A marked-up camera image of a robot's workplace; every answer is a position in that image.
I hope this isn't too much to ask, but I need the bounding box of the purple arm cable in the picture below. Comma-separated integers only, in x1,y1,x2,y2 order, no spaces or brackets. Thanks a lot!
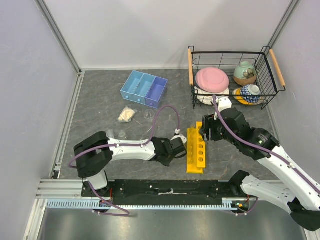
212,94,320,217
68,105,182,216

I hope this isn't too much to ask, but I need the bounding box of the blue white patterned bowl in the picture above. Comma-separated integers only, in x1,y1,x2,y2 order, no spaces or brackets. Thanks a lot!
240,84,260,103

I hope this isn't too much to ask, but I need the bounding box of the black wire basket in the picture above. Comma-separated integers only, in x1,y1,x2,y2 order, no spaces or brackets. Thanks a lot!
187,45,286,109

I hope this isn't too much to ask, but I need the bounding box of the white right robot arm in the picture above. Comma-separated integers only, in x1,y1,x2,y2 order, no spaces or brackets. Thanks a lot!
200,108,320,232

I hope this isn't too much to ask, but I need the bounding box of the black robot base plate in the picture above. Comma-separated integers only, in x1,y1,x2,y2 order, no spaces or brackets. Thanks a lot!
96,179,248,205

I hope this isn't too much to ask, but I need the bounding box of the blue three-compartment drawer box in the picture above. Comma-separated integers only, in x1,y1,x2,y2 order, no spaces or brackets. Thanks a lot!
120,70,168,109

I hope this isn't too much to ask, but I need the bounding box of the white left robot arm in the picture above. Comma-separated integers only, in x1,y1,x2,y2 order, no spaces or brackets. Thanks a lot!
73,131,187,197

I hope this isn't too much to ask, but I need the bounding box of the white plate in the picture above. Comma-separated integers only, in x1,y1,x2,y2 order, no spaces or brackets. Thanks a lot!
193,86,230,105

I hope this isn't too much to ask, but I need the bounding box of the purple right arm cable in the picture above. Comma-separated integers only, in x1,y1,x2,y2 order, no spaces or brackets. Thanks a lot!
212,94,320,217

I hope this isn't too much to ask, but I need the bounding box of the white slotted cable duct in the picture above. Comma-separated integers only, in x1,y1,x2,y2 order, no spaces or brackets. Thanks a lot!
46,199,237,211

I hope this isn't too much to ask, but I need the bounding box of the yellow test tube rack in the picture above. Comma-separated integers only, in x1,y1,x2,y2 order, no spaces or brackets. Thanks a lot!
186,121,206,174

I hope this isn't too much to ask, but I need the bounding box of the small clear glass vial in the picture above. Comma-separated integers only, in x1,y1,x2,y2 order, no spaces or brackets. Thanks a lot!
118,130,127,140

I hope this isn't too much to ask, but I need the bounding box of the green brown ceramic bowl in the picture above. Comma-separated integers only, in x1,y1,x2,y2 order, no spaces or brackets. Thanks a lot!
233,61,257,86

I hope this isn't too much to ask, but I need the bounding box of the pink plate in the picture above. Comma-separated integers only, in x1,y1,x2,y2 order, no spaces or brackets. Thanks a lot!
195,67,230,93

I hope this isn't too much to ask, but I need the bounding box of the clear glass test tube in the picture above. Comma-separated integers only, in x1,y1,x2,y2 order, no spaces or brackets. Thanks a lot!
188,127,198,141

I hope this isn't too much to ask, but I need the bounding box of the clear glass beaker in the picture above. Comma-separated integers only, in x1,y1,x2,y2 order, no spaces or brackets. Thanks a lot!
144,109,155,122

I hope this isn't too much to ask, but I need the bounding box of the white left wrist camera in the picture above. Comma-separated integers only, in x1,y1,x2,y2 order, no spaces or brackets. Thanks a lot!
170,129,188,145

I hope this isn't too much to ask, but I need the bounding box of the bag of beige powder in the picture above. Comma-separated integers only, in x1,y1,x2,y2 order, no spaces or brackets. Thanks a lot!
117,105,138,123

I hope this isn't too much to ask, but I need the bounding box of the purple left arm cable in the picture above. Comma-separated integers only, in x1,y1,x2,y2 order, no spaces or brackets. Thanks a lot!
68,105,182,216

